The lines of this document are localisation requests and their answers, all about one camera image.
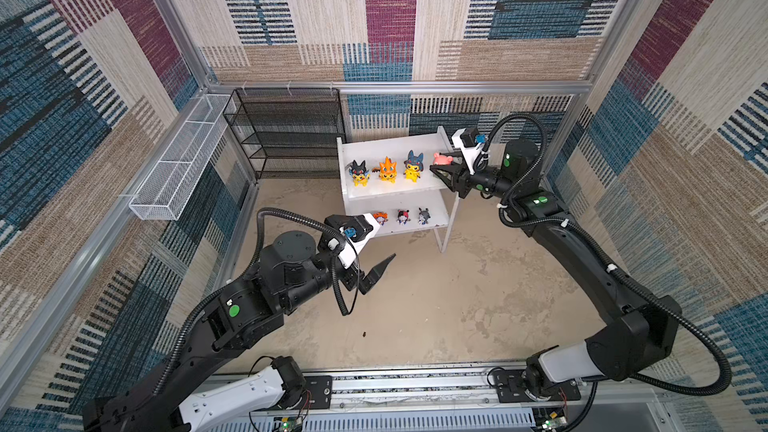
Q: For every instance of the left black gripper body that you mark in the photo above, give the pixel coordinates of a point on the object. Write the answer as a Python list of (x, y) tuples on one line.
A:
[(350, 277)]

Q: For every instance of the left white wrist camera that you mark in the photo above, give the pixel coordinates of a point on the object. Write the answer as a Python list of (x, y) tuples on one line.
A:
[(358, 231)]

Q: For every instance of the grey hood Doraemon figure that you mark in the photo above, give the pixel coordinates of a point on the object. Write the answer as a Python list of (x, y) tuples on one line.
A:
[(424, 216)]

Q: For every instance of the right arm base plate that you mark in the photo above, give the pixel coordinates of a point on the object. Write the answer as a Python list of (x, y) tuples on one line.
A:
[(522, 386)]

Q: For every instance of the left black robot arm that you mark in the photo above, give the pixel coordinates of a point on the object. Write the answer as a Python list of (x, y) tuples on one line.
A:
[(281, 277)]

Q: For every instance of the white two-tier shelf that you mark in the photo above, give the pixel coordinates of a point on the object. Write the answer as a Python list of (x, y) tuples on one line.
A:
[(379, 196)]

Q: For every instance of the orange crab hood Doraemon figure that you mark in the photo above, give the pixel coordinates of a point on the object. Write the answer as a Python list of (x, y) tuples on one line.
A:
[(381, 218)]

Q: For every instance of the black wire mesh rack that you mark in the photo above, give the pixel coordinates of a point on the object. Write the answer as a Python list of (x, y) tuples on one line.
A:
[(288, 133)]

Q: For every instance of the orange yellow Pokemon figure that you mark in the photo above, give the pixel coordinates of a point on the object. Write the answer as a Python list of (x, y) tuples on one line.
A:
[(387, 170)]

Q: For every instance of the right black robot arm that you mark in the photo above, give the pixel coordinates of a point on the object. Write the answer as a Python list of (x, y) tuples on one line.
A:
[(640, 327)]

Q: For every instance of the pink green cactus figure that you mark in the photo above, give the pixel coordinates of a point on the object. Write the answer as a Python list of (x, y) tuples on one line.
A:
[(442, 160)]

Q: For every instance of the blue hood Pikachu figure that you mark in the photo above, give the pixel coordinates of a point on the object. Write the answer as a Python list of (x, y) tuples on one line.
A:
[(413, 166)]

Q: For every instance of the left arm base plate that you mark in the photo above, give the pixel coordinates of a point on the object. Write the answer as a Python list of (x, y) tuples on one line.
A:
[(315, 394)]

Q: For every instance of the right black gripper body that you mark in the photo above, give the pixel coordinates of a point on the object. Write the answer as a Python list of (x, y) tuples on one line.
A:
[(466, 181)]

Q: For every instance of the black blue Luxray figure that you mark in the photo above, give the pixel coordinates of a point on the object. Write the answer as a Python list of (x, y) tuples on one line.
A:
[(359, 173)]

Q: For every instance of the aluminium mounting rail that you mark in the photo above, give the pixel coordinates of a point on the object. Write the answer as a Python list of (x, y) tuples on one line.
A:
[(456, 397)]

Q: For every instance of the white wire mesh basket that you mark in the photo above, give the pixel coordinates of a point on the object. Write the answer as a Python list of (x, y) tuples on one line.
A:
[(164, 194)]

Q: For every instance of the red hat Doraemon figure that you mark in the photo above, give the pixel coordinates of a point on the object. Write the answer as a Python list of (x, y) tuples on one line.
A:
[(403, 217)]

